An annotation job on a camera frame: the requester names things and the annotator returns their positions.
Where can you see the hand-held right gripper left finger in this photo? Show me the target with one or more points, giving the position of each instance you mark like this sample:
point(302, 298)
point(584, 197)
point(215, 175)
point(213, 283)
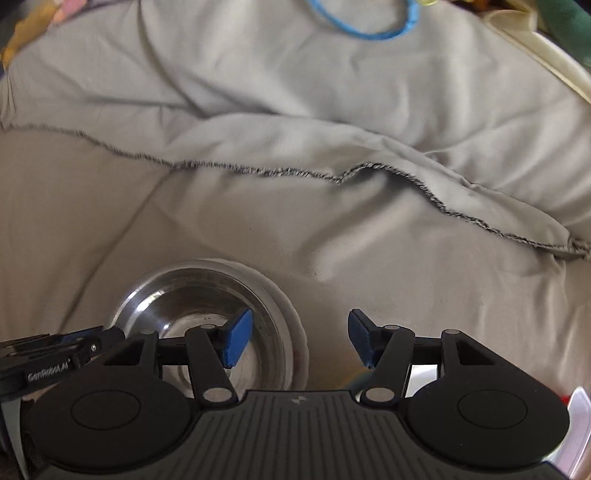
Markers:
point(238, 340)

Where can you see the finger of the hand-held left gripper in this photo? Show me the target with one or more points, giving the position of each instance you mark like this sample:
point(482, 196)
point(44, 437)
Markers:
point(108, 339)

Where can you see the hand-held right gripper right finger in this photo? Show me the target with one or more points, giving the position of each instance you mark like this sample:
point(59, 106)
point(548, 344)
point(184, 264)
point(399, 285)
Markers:
point(362, 340)

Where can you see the stainless steel bowl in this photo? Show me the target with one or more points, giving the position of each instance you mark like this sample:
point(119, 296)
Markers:
point(184, 295)

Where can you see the beige bed sheet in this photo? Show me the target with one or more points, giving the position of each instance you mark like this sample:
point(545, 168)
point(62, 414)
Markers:
point(231, 221)

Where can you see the white and red plastic tray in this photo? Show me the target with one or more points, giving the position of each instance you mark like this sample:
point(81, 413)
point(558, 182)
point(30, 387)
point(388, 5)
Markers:
point(577, 415)

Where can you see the grey blanket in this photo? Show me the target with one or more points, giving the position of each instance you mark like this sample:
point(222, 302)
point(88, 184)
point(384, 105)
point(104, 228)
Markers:
point(277, 83)

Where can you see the cream cloth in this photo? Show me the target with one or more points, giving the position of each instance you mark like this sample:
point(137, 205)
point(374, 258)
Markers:
point(545, 50)

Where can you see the green towel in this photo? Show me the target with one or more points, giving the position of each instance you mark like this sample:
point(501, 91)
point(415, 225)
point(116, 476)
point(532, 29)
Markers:
point(568, 18)

